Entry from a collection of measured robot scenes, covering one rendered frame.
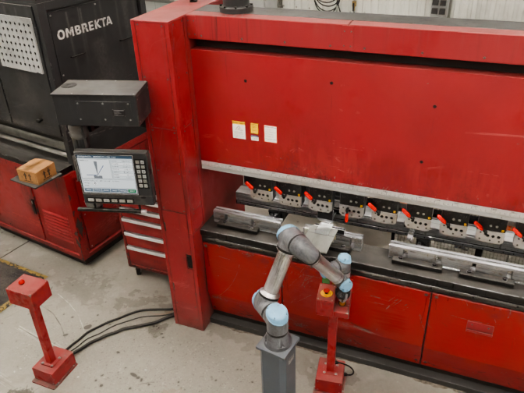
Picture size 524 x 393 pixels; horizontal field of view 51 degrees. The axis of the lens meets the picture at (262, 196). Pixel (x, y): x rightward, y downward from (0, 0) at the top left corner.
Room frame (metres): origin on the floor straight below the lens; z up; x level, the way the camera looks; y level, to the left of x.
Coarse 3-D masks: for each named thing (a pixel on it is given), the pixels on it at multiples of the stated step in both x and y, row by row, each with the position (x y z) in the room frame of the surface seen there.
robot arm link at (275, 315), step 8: (272, 304) 2.21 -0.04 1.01; (280, 304) 2.21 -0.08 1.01; (264, 312) 2.19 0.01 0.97; (272, 312) 2.15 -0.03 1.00; (280, 312) 2.15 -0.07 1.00; (264, 320) 2.17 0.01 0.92; (272, 320) 2.11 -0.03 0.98; (280, 320) 2.11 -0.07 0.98; (288, 320) 2.15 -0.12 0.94; (272, 328) 2.11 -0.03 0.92; (280, 328) 2.11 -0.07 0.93; (288, 328) 2.15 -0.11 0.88
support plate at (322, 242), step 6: (312, 228) 2.92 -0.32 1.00; (306, 234) 2.86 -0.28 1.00; (312, 234) 2.85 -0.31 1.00; (318, 234) 2.85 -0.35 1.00; (330, 234) 2.85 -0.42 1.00; (312, 240) 2.79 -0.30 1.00; (318, 240) 2.78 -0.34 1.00; (324, 240) 2.78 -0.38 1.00; (330, 240) 2.78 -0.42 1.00; (318, 246) 2.72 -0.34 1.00; (324, 246) 2.72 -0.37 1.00; (324, 252) 2.66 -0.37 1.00
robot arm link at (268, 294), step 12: (288, 228) 2.36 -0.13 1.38; (288, 240) 2.29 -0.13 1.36; (288, 252) 2.29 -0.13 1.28; (276, 264) 2.30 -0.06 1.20; (288, 264) 2.30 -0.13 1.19; (276, 276) 2.28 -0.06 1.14; (264, 288) 2.29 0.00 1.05; (276, 288) 2.27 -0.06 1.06; (252, 300) 2.31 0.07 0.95; (264, 300) 2.25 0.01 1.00; (276, 300) 2.25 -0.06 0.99
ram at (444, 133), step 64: (192, 64) 3.24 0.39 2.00; (256, 64) 3.08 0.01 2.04; (320, 64) 2.93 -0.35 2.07; (384, 64) 2.82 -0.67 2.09; (320, 128) 2.92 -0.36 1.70; (384, 128) 2.78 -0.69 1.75; (448, 128) 2.65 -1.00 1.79; (512, 128) 2.53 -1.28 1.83; (448, 192) 2.63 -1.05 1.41; (512, 192) 2.50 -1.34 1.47
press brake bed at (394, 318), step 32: (224, 256) 3.08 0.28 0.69; (256, 256) 2.98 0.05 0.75; (224, 288) 3.09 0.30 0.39; (256, 288) 2.99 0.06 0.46; (288, 288) 2.89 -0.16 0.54; (352, 288) 2.72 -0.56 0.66; (384, 288) 2.64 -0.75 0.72; (416, 288) 2.57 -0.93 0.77; (448, 288) 2.50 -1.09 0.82; (224, 320) 3.11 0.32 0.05; (256, 320) 3.07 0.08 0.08; (320, 320) 2.80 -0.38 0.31; (352, 320) 2.71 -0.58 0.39; (384, 320) 2.63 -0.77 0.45; (416, 320) 2.55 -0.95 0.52; (448, 320) 2.48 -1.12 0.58; (480, 320) 2.41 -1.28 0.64; (512, 320) 2.34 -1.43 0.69; (352, 352) 2.74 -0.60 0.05; (384, 352) 2.66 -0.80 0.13; (416, 352) 2.56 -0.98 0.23; (448, 352) 2.46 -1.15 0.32; (480, 352) 2.39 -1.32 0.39; (512, 352) 2.32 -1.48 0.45; (448, 384) 2.46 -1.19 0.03; (480, 384) 2.43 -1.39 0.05; (512, 384) 2.34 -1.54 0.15
